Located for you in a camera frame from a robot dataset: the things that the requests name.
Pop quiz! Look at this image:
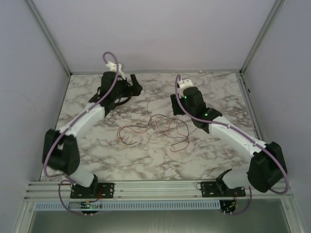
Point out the black wire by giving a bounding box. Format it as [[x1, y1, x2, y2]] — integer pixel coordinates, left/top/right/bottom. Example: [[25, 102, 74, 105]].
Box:
[[119, 114, 190, 148]]

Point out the purple wire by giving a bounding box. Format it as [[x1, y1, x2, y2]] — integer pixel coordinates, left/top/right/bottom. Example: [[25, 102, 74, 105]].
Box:
[[145, 100, 197, 136]]

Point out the red wire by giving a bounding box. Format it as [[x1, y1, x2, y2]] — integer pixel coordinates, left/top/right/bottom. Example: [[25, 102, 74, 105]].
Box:
[[116, 116, 190, 153]]

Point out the yellow wire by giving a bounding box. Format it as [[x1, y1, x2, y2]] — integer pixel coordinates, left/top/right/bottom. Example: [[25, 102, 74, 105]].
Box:
[[116, 126, 192, 179]]

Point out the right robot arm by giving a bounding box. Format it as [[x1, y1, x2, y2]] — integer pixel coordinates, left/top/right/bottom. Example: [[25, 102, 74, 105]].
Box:
[[171, 85, 289, 194]]

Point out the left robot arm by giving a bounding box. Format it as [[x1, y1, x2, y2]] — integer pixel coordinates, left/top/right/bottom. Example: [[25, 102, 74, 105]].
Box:
[[42, 71, 142, 189]]

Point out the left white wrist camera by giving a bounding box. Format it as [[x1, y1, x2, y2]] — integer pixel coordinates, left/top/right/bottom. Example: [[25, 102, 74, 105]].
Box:
[[105, 61, 126, 80]]

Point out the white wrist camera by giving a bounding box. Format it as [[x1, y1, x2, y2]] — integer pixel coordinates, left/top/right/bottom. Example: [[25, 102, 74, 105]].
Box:
[[177, 79, 194, 89], [105, 61, 126, 80]]

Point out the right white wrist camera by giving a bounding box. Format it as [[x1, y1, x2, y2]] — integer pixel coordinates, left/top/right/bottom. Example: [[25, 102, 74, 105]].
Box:
[[177, 79, 194, 89]]

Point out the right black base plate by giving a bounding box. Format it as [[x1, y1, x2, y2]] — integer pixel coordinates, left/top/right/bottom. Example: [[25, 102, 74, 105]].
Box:
[[195, 181, 246, 198]]

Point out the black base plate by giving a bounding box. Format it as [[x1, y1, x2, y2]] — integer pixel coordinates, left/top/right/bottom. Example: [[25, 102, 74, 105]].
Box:
[[70, 182, 115, 199], [195, 181, 246, 198]]

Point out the left aluminium corner post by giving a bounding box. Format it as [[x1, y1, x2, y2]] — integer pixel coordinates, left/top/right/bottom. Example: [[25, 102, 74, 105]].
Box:
[[25, 0, 72, 77]]

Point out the aluminium corner post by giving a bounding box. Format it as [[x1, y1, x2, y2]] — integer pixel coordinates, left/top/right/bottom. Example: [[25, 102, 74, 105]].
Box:
[[25, 0, 72, 77], [240, 0, 286, 76]]

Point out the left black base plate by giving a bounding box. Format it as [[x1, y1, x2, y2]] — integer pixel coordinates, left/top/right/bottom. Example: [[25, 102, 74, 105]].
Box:
[[70, 182, 115, 199]]

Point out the grey slotted cable duct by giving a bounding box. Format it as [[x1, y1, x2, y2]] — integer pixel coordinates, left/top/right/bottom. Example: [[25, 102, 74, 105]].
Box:
[[35, 200, 221, 212]]

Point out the aluminium front rail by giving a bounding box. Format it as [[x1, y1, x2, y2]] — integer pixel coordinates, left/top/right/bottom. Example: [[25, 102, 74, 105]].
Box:
[[24, 180, 294, 201]]

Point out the right aluminium corner post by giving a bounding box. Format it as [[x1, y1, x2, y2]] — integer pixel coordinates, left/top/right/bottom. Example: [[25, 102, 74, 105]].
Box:
[[240, 0, 286, 76]]

